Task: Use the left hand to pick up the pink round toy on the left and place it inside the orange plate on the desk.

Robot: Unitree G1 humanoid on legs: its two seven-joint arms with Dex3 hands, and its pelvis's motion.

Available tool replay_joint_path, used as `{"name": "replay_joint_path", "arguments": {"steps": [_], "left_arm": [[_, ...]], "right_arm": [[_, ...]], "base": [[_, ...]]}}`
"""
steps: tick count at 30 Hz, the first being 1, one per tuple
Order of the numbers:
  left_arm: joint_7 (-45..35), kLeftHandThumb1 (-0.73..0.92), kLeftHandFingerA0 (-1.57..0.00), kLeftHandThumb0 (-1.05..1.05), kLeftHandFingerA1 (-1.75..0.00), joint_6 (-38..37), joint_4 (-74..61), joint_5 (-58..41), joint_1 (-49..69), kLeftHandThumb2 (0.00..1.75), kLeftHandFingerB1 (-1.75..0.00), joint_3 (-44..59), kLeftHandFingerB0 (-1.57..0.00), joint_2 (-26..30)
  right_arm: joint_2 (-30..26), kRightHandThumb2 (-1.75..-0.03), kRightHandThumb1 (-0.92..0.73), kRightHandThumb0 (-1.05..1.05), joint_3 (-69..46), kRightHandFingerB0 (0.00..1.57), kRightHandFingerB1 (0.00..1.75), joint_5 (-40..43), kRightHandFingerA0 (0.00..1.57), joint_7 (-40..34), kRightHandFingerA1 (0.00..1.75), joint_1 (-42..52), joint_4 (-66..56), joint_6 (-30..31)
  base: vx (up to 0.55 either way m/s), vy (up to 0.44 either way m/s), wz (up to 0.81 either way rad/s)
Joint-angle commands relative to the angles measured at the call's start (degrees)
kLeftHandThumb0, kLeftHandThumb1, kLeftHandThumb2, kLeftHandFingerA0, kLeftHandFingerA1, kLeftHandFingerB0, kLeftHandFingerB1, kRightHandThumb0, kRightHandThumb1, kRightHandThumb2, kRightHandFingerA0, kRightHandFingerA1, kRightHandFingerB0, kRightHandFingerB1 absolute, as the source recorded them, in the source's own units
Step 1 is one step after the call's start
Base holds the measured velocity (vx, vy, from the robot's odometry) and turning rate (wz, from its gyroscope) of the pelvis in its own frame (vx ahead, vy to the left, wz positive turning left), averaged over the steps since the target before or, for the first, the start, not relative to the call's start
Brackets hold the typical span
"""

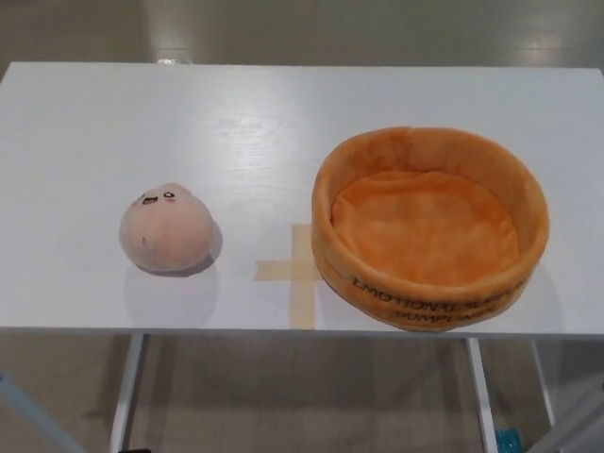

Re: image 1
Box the pink round plush toy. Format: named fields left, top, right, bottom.
left=118, top=179, right=220, bottom=274

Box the orange plush round plate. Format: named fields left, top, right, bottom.
left=310, top=124, right=551, bottom=334

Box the beige masking tape strip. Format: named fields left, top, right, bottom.
left=288, top=224, right=319, bottom=330
left=255, top=259, right=327, bottom=284

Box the white table leg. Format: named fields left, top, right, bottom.
left=110, top=332, right=150, bottom=453
left=465, top=336, right=502, bottom=453
left=529, top=338, right=559, bottom=427

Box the teal patterned object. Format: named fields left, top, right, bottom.
left=494, top=413, right=521, bottom=453

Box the light blue metal bar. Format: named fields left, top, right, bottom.
left=0, top=370, right=87, bottom=453

